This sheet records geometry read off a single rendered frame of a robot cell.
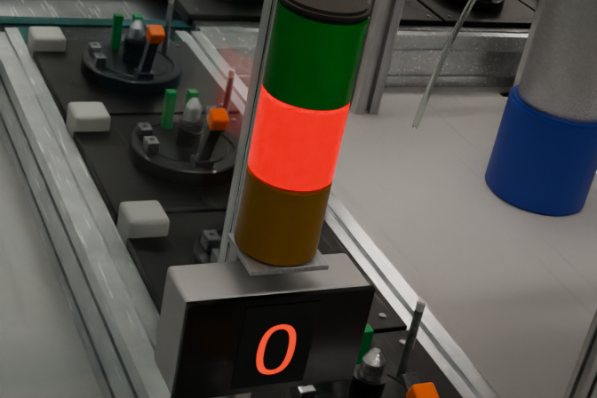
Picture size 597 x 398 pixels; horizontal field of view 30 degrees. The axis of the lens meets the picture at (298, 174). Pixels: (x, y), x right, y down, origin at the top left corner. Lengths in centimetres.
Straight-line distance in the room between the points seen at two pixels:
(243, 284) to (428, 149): 115
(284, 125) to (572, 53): 103
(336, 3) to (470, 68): 148
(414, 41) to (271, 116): 138
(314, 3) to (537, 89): 107
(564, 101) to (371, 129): 35
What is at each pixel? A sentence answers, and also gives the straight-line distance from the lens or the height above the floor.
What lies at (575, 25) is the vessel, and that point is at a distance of 159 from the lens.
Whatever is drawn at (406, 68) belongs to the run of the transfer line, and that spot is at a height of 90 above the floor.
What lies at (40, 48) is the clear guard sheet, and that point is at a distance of 59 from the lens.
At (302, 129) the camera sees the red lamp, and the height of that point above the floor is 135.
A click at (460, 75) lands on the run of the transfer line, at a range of 206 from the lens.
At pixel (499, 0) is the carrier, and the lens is 217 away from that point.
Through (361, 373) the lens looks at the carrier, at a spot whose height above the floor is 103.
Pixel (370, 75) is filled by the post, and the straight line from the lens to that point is 183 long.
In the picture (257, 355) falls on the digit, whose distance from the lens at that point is 67.
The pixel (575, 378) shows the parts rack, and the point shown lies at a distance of 105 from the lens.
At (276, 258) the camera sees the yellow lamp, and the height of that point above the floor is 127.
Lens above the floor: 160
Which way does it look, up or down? 27 degrees down
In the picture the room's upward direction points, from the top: 12 degrees clockwise
